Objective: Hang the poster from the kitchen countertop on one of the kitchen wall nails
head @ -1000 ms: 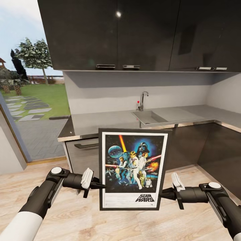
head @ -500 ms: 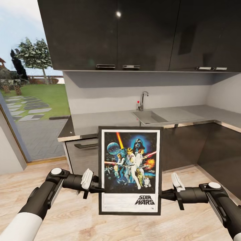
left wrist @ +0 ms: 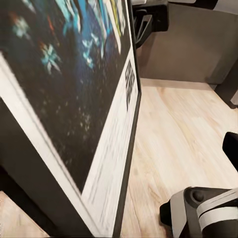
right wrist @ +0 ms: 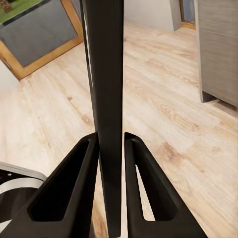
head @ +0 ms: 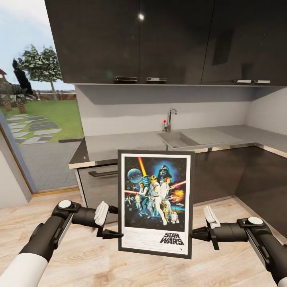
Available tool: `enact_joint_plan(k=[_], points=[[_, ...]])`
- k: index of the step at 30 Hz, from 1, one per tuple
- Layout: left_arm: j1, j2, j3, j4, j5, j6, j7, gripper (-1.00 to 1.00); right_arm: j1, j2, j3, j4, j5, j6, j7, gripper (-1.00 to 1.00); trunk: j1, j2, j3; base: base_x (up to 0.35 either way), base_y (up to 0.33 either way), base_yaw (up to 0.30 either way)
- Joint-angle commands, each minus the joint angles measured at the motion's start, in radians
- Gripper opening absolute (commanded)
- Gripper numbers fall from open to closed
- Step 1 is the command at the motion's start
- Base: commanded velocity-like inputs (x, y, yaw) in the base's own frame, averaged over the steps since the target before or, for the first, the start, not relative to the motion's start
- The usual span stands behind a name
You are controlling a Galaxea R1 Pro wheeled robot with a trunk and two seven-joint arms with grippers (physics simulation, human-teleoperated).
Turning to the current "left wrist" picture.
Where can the poster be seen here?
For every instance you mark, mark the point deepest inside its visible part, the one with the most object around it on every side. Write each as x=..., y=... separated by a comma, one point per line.
x=70, y=96

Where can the oven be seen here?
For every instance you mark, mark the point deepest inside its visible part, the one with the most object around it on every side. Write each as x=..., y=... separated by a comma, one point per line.
x=144, y=51

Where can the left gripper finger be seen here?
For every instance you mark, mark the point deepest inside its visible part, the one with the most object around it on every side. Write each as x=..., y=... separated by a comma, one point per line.
x=230, y=148

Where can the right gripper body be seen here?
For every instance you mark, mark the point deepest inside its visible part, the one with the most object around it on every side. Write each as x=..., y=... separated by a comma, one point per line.
x=159, y=11

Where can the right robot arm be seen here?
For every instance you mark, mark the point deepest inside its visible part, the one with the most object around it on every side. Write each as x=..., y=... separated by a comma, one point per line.
x=153, y=15

